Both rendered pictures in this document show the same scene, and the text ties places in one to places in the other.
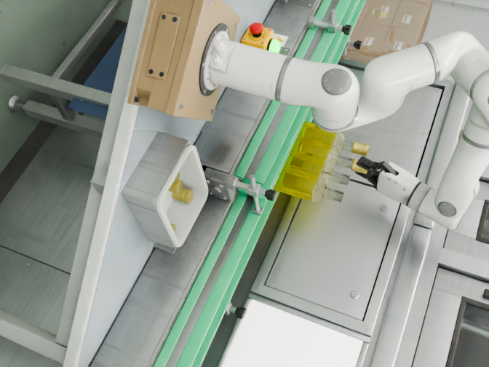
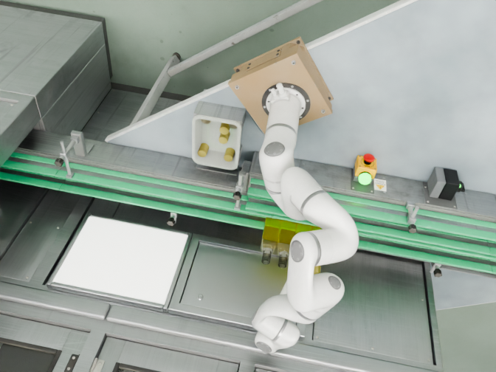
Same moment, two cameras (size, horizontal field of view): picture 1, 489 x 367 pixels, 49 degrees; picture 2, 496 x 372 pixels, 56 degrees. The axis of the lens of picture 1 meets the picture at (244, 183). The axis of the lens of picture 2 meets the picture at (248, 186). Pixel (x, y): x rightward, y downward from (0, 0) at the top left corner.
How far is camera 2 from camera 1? 108 cm
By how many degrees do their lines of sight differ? 40
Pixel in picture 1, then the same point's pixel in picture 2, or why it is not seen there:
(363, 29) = not seen: outside the picture
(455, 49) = (325, 209)
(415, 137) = (364, 342)
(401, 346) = (164, 334)
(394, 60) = (301, 175)
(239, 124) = not seen: hidden behind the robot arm
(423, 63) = (303, 191)
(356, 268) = (221, 297)
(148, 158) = (224, 108)
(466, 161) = (284, 299)
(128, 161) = (214, 94)
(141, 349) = (133, 164)
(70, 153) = not seen: hidden behind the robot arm
